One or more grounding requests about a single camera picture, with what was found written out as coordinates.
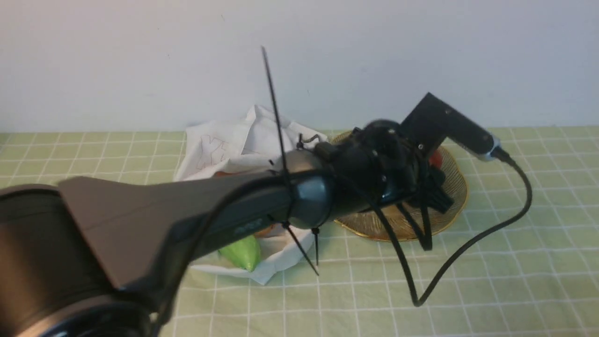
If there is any black zip tie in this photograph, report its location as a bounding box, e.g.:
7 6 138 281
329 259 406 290
260 45 320 277

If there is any white cloth bag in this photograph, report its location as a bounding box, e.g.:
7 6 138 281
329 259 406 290
173 105 328 285

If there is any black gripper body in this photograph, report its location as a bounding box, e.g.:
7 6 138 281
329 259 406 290
313 120 430 220

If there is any orange toy pumpkin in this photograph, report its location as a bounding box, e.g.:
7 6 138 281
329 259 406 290
254 224 276 238

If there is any green checkered tablecloth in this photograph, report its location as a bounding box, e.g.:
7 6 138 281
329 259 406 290
0 126 599 337

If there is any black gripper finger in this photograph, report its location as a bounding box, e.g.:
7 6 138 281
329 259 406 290
416 166 454 213

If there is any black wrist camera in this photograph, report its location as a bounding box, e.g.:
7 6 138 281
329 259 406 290
401 93 501 161

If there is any red toy bell pepper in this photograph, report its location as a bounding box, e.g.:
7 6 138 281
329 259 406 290
428 149 443 170

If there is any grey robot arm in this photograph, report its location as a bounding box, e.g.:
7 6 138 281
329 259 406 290
1 120 450 337

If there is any black camera cable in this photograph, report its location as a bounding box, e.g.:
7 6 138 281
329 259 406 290
370 147 533 308

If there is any green toy pepper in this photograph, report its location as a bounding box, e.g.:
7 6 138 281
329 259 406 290
218 235 262 272

